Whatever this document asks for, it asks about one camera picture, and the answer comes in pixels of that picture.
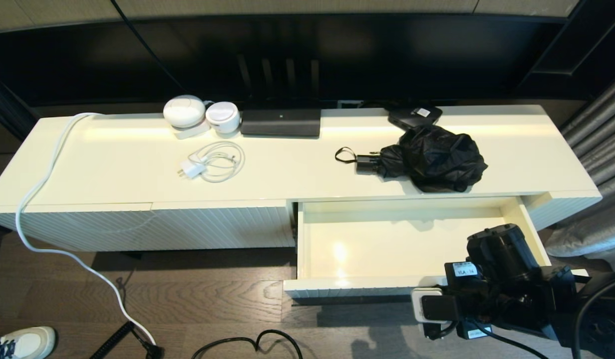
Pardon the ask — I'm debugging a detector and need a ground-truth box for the white fluted drawer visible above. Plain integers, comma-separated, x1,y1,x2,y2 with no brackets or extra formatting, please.
284,196,590,300

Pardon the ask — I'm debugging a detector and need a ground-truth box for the black umbrella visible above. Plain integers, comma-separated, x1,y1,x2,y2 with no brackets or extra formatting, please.
335,125,488,193

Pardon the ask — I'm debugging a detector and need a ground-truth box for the white TV cabinet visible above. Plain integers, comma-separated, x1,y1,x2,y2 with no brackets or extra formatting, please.
0,104,603,260

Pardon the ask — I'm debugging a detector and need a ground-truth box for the black set-top box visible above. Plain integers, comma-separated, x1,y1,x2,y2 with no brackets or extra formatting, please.
388,105,444,131

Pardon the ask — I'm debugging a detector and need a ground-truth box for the grey pleated curtain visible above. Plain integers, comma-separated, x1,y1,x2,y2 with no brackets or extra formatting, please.
544,70,615,272

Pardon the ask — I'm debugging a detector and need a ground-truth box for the black television screen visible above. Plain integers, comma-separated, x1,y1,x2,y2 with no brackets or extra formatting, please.
0,14,577,108

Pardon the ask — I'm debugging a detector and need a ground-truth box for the black router with antennas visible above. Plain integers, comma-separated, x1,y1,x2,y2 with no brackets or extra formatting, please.
236,53,322,138

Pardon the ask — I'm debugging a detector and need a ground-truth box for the black shelf unit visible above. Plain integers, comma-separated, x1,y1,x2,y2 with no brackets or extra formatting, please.
514,0,615,100

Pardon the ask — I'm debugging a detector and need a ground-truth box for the white USB charger adapter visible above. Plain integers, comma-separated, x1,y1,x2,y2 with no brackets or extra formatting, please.
177,160,207,180

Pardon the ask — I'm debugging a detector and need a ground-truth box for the small white round device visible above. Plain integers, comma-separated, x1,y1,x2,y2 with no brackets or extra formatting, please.
205,102,241,134

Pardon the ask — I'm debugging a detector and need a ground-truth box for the large white round device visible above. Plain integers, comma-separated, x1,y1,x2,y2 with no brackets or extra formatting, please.
163,95,211,140

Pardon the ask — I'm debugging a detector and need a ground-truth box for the white sneaker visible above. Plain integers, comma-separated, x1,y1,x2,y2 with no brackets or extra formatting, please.
0,327,56,359

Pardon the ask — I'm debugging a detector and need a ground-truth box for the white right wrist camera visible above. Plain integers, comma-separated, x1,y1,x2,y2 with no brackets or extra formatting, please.
411,287,462,340

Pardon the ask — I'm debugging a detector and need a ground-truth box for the thin black looped cable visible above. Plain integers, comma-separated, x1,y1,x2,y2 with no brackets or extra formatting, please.
190,329,304,359

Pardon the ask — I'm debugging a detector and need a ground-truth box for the white coiled charging cable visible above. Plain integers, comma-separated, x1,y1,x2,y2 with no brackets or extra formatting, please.
188,141,246,183

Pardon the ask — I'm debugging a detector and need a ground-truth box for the black coiled cable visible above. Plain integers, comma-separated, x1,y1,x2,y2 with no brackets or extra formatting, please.
90,321,164,359

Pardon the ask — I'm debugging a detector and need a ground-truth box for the long black cable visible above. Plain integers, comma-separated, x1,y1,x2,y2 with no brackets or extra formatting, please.
111,0,186,93

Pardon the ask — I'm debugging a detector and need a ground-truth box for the thick white power cord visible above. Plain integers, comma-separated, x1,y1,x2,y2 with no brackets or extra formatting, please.
15,113,156,346

